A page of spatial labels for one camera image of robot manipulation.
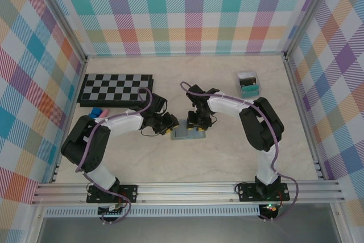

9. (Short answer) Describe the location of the green card holder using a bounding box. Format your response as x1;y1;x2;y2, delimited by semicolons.
169;118;208;141

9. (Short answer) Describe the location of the teal card in box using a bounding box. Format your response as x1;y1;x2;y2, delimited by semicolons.
241;84;260;97

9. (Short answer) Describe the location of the black card in box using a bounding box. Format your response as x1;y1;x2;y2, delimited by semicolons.
239;75;258;87

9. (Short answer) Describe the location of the clear plastic card box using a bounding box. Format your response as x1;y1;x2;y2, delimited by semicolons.
236;71;260;98

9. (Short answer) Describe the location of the black and silver chessboard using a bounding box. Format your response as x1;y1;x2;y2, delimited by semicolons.
76;73;155;108

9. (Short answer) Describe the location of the small circuit board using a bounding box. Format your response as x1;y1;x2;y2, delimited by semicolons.
97;203;126;216

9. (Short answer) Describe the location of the grey metal panel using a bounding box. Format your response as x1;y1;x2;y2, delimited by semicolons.
36;216;342;243

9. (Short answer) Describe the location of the circuit board with LED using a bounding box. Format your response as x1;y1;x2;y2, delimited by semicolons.
260;202;280;213

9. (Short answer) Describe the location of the thin black left gripper cable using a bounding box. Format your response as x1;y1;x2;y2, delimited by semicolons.
140;127;160;138

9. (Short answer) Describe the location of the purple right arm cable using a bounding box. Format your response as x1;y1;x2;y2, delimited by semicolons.
180;81;299;224

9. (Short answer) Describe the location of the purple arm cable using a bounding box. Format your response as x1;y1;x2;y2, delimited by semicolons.
74;87;156;225
180;81;299;224

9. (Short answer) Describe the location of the long aluminium mounting rail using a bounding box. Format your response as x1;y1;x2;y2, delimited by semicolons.
31;180;347;205

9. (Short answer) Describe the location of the aluminium back rail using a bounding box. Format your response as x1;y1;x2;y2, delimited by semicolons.
84;51;287;58

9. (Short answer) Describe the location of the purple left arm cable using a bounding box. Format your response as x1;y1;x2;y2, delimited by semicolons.
74;87;156;225

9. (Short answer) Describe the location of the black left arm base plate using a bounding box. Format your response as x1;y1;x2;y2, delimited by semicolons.
86;184;139;204

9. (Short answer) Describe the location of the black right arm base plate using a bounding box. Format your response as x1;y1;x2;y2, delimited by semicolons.
236;182;290;203

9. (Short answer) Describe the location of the perforated cable duct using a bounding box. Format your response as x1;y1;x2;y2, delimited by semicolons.
44;207;264;218

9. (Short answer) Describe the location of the aluminium side rail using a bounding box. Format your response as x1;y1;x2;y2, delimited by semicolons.
284;55;325;182
50;57;88;184

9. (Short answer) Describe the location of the aluminium frame post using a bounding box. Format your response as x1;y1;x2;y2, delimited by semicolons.
33;0;88;64
283;0;340;61

